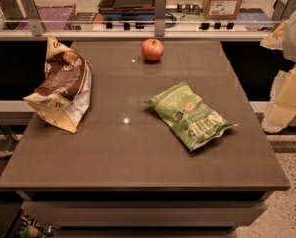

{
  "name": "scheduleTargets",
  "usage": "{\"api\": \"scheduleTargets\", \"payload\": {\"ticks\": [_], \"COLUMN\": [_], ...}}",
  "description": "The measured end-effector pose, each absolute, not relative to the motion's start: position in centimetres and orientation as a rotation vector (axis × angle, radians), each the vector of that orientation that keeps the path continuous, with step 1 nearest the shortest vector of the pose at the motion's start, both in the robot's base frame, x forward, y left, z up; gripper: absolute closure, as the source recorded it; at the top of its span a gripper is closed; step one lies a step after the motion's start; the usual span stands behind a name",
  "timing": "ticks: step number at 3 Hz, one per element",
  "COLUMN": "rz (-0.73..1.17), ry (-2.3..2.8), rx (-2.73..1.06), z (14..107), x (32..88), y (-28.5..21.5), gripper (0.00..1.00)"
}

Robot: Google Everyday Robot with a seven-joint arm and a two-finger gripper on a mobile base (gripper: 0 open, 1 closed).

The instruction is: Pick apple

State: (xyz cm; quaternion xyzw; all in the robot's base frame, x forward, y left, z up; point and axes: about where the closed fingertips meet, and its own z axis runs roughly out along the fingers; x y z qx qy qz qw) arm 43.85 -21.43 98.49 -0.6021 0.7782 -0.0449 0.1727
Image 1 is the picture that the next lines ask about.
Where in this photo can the brown and white snack bag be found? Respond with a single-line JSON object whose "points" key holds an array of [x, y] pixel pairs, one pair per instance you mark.
{"points": [[63, 97]]}

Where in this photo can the middle metal railing post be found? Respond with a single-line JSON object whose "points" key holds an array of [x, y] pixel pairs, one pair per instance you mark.
{"points": [[160, 10]]}

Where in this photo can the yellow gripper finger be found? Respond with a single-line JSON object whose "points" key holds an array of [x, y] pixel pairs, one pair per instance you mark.
{"points": [[274, 41], [281, 108]]}

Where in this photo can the metal railing post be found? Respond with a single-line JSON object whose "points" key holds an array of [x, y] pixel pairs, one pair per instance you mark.
{"points": [[35, 25], [160, 10], [283, 9]]}

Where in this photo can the dark tray stack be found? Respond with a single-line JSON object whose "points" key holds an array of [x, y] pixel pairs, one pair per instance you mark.
{"points": [[127, 10]]}

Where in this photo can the purple plastic crate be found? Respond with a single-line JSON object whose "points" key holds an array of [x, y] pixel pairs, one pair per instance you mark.
{"points": [[57, 17]]}

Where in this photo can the right metal railing post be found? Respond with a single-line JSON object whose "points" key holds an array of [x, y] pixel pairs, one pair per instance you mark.
{"points": [[283, 9]]}

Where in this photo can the cardboard box with label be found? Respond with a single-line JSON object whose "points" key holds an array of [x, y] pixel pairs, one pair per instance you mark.
{"points": [[221, 9]]}

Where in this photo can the left metal railing post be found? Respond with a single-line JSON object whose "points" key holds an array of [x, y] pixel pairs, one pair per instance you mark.
{"points": [[35, 25]]}

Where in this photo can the red apple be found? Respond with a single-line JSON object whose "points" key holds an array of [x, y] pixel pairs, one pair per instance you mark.
{"points": [[152, 49]]}

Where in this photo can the green chip bag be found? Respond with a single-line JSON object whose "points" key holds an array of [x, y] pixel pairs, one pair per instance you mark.
{"points": [[189, 118]]}

